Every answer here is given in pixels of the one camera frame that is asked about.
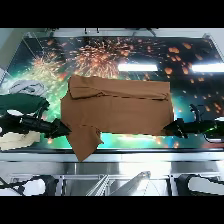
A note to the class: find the brown garment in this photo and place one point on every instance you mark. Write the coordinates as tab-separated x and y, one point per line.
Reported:
116	106

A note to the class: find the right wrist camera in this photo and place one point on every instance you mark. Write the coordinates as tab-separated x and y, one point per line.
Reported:
197	111

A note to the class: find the dark green garment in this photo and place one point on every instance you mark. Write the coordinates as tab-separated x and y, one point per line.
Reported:
20	102

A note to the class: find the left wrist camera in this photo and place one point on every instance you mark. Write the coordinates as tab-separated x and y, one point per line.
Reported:
43	110

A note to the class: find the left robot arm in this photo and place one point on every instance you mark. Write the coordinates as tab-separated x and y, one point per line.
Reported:
23	124

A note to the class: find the silver frame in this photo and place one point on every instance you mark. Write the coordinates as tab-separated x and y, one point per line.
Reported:
133	157

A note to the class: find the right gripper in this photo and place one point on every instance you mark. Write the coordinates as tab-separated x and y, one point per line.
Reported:
176	128

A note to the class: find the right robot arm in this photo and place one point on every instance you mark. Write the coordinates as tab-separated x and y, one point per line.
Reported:
203	126

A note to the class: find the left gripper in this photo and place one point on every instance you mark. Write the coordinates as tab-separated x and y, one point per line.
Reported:
55	128

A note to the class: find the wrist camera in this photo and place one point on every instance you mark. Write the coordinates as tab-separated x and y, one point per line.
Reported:
43	110
197	111

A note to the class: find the grey garment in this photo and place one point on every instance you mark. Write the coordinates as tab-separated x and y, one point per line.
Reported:
28	87

